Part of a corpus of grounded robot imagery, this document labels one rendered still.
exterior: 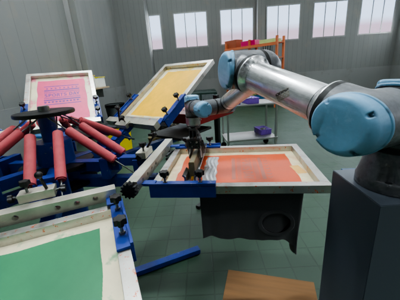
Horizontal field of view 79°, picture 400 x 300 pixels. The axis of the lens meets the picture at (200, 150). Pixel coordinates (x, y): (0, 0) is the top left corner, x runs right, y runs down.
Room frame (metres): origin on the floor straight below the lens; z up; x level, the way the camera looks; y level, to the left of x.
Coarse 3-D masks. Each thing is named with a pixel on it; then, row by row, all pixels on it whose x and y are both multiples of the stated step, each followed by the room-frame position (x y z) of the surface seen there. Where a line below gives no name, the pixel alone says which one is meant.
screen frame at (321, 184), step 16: (288, 144) 1.47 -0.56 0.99; (176, 160) 1.40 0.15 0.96; (304, 160) 1.18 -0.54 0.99; (320, 176) 0.98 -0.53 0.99; (224, 192) 0.95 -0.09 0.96; (240, 192) 0.94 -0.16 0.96; (256, 192) 0.93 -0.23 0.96; (272, 192) 0.92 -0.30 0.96; (288, 192) 0.91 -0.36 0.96; (304, 192) 0.90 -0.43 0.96; (320, 192) 0.90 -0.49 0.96
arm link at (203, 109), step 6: (192, 102) 1.17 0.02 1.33; (198, 102) 1.12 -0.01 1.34; (204, 102) 1.10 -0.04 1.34; (210, 102) 1.14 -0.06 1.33; (216, 102) 1.15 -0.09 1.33; (192, 108) 1.14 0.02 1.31; (198, 108) 1.09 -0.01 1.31; (204, 108) 1.10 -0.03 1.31; (210, 108) 1.11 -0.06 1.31; (216, 108) 1.14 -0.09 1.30; (198, 114) 1.10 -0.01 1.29; (204, 114) 1.10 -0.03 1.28; (210, 114) 1.11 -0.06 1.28
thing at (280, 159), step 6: (204, 156) 1.46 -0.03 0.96; (210, 156) 1.45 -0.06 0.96; (216, 156) 1.44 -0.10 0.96; (222, 156) 1.43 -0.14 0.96; (228, 156) 1.42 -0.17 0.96; (234, 156) 1.42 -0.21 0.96; (240, 156) 1.41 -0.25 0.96; (246, 156) 1.40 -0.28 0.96; (252, 156) 1.39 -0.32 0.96; (258, 156) 1.38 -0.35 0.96; (264, 156) 1.38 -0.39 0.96; (270, 156) 1.37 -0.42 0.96; (276, 156) 1.36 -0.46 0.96; (282, 156) 1.35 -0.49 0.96; (186, 162) 1.36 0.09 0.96; (204, 162) 1.34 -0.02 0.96; (222, 162) 1.32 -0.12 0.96; (228, 162) 1.31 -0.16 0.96; (270, 162) 1.27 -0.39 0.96; (276, 162) 1.26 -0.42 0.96; (282, 162) 1.25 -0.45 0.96; (288, 162) 1.25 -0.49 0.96
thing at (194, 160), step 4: (196, 152) 1.23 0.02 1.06; (192, 156) 1.18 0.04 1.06; (196, 156) 1.18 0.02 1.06; (192, 160) 1.11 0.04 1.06; (196, 160) 1.17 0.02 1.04; (188, 164) 1.09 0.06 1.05; (192, 164) 1.09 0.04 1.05; (196, 164) 1.16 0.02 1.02; (192, 168) 1.09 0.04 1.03; (196, 168) 1.15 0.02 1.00; (192, 172) 1.09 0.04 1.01
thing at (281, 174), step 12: (228, 168) 1.22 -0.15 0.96; (276, 168) 1.18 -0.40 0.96; (288, 168) 1.17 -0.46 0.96; (180, 180) 1.12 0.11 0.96; (216, 180) 1.09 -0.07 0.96; (228, 180) 1.08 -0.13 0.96; (240, 180) 1.07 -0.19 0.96; (252, 180) 1.06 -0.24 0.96; (264, 180) 1.05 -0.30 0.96; (276, 180) 1.04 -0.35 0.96; (288, 180) 1.03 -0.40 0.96; (300, 180) 1.02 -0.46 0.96
